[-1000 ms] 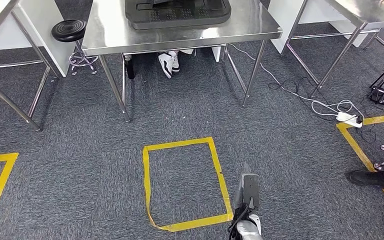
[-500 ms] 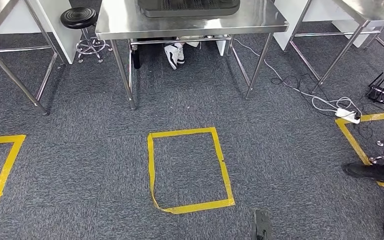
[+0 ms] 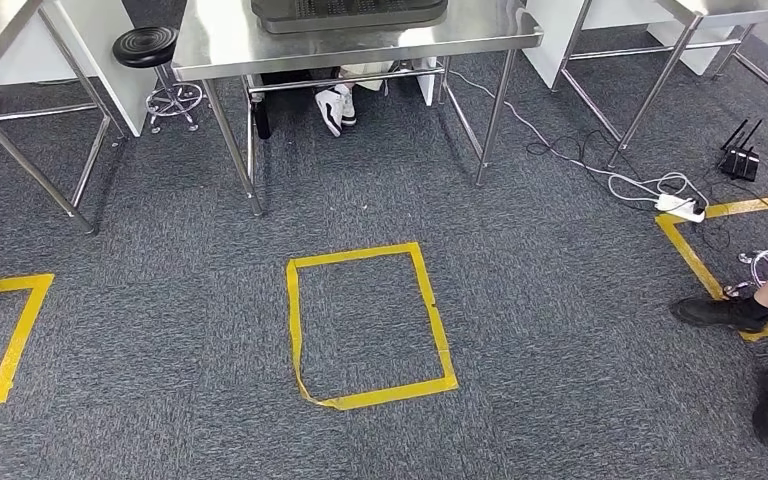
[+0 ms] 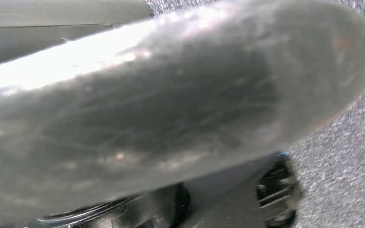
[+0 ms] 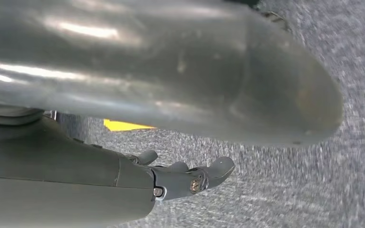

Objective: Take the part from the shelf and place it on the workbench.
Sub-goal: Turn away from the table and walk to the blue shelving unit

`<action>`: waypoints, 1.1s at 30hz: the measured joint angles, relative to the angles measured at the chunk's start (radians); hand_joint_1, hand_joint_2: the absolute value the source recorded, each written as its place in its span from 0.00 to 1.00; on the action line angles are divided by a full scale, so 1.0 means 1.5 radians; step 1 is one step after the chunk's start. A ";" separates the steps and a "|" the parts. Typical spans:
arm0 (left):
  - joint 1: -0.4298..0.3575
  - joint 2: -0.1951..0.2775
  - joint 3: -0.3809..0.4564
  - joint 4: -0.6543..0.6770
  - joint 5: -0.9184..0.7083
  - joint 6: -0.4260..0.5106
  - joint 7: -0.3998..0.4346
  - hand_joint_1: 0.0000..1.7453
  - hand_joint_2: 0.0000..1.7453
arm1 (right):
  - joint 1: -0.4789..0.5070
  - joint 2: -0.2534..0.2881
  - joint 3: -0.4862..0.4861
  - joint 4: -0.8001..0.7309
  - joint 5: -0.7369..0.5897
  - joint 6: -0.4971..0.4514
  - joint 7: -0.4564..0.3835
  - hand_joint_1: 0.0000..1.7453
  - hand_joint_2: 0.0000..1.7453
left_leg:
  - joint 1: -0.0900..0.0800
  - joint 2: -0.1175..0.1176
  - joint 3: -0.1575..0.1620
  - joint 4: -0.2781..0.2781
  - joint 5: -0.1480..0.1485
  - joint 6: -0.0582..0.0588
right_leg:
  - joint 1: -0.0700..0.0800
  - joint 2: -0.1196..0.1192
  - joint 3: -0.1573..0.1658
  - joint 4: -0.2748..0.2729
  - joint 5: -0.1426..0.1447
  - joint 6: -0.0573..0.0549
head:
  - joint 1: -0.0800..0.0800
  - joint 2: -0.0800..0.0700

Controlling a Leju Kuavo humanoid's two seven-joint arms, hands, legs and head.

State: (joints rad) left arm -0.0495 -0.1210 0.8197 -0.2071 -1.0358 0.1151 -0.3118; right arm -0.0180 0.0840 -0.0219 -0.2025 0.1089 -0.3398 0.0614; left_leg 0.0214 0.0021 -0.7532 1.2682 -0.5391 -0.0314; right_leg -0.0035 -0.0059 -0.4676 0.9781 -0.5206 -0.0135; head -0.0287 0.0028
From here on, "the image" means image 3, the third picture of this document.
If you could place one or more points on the steel workbench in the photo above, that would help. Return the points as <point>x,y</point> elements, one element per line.
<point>357,46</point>

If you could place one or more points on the person's white sneaker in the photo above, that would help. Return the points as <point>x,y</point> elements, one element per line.
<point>329,109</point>
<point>347,106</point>

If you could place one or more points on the yellow floor tape square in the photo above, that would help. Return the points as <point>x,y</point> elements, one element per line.
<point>357,399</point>
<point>689,255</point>
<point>20,331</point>

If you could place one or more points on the black foam fixture tray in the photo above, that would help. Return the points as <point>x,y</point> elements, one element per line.
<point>357,21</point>

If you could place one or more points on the white counter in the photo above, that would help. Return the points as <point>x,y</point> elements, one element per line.
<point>550,46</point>

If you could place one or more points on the white power strip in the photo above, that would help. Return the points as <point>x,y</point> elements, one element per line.
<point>679,206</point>

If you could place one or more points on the black ribbed round base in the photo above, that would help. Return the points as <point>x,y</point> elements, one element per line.
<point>145,46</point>

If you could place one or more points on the white panel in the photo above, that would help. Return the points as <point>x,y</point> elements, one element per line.
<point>102,60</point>

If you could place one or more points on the person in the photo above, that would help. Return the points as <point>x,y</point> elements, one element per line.
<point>722,312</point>

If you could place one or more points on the black wifi router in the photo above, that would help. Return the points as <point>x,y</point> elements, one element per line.
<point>740,164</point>

